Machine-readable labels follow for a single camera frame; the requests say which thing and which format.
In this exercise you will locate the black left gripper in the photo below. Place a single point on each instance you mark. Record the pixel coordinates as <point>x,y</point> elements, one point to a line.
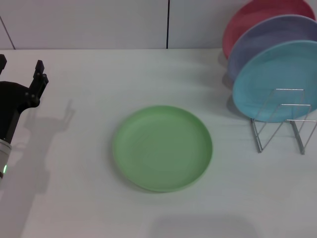
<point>11,104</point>

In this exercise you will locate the green plastic plate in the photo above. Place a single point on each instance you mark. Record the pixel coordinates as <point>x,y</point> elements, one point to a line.
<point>162,148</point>

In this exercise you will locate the pink plastic plate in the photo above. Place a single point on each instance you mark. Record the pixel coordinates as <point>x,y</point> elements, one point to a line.
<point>247,17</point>

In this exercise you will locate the purple plastic plate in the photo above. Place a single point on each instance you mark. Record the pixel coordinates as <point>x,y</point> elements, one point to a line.
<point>257,42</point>

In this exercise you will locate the blue plastic plate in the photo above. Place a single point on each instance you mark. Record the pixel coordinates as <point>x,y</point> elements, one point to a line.
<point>277,74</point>

